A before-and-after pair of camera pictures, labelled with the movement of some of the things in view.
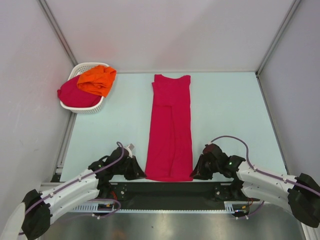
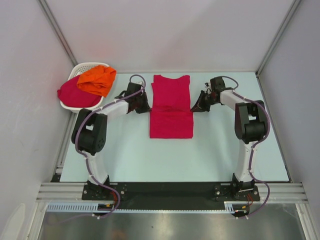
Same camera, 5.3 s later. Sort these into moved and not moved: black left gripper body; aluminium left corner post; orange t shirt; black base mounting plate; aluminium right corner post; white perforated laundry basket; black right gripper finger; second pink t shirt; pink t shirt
Moved: black right gripper finger; pink t shirt; black left gripper body
Not moved: white perforated laundry basket; aluminium right corner post; aluminium left corner post; second pink t shirt; orange t shirt; black base mounting plate
